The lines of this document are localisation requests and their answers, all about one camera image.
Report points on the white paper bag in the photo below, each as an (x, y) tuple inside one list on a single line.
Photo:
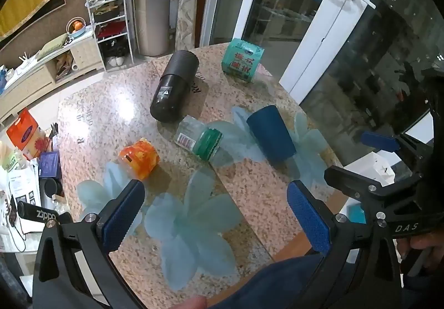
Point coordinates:
[(371, 168)]

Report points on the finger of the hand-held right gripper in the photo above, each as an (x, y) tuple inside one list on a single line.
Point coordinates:
[(380, 142), (350, 182)]

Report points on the black jar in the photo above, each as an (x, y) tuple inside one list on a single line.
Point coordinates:
[(52, 189)]

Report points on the person's blue trousers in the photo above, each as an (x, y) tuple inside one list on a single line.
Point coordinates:
[(274, 281)]

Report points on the green cushion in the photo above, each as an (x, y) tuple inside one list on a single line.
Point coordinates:
[(52, 47)]

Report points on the fruit bowl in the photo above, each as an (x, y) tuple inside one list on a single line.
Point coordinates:
[(76, 27)]

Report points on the white paper sheets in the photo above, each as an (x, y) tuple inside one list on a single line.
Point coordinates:
[(20, 180)]

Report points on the black cylindrical flask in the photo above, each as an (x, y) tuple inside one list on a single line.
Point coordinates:
[(175, 87)]

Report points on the white shoes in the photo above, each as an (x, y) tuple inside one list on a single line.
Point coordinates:
[(115, 61)]

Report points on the green wrapped tissue roll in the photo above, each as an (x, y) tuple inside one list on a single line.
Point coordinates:
[(242, 59)]

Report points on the person's right hand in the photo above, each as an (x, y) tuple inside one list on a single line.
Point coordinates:
[(421, 246)]

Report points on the dark blue box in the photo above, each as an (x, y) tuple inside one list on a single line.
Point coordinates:
[(50, 165)]

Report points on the grey standing air conditioner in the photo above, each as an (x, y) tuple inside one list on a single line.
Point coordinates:
[(152, 0)]

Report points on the teal box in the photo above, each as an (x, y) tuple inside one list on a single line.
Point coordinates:
[(357, 213)]

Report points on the black lighter case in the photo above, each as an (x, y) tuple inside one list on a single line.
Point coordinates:
[(36, 213)]

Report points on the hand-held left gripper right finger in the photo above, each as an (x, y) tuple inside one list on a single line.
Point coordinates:
[(308, 218)]

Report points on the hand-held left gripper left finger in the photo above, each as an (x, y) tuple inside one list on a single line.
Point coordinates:
[(123, 215)]

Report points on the orange carton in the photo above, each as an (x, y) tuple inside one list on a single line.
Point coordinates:
[(22, 132)]

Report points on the white metal rack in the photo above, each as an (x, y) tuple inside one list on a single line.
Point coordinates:
[(111, 31)]

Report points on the dark blue cup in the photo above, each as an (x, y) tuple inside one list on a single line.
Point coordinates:
[(272, 137)]

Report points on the cream low cabinet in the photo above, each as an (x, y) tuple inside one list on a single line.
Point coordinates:
[(41, 76)]

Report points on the orange snack packet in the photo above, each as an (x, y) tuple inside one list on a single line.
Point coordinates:
[(139, 158)]

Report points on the clear bottle green cap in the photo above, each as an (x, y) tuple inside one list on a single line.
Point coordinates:
[(199, 139)]

